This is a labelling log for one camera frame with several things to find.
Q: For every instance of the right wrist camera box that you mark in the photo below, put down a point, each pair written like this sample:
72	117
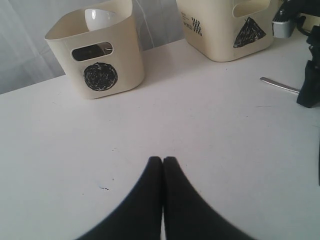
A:
283	23

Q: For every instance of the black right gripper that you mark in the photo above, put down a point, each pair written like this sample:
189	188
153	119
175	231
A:
309	94

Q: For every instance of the stainless steel mug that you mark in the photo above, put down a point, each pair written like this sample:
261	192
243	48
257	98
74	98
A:
92	51

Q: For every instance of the cream bin with black triangle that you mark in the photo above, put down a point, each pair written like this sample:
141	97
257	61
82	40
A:
227	30

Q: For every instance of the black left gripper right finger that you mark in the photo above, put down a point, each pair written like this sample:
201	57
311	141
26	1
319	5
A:
187	216

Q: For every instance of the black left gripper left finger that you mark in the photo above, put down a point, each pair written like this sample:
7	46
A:
139	215

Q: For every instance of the stainless steel fork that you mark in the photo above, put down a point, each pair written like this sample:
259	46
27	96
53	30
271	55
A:
279	85

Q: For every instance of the white ceramic bowl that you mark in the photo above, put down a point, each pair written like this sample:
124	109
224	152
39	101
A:
97	19

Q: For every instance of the cream bin with black circle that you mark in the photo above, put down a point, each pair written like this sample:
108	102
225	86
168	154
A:
100	62

